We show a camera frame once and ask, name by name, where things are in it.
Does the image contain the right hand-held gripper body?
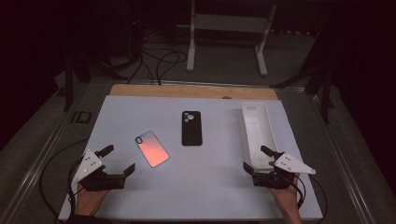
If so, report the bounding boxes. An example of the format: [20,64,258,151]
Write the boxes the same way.
[252,151,317,190]

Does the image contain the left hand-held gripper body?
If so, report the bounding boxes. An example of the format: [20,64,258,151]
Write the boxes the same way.
[72,148,126,192]

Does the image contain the white plastic tray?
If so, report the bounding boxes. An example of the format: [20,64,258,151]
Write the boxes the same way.
[238,101,279,174]

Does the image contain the pink blue gradient phone case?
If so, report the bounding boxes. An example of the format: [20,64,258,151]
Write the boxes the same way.
[134,130,171,168]

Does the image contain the black phone case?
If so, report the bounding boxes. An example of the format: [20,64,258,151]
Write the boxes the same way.
[181,110,204,147]

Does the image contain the person's right hand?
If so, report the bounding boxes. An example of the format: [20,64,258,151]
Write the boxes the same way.
[269,174,301,216]

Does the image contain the person's left hand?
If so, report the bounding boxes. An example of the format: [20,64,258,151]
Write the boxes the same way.
[76,182,110,217]

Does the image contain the white table board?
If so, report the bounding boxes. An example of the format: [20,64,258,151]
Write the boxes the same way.
[58,94,324,222]

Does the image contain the black tripod stand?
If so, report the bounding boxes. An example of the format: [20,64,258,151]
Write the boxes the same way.
[270,29,336,124]
[63,54,129,113]

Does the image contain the wooden table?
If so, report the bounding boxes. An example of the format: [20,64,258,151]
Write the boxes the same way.
[109,83,278,101]

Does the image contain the white metal stand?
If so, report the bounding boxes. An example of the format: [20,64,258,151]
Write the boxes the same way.
[176,0,278,77]

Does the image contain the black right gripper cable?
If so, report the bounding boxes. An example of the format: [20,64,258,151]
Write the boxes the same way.
[292,174,329,224]

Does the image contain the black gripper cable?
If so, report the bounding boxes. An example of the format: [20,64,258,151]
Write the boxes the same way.
[292,174,329,224]
[66,158,84,224]

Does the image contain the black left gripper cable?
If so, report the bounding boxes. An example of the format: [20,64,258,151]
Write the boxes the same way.
[66,158,84,224]

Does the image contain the long black cable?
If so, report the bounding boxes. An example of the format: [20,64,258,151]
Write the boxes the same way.
[38,138,90,220]

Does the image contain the metal floor rail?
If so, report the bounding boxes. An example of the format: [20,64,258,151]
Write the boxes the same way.
[307,92,376,224]
[0,90,92,224]

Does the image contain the bundle of black floor cables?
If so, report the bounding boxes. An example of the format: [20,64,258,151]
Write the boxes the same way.
[126,29,189,86]

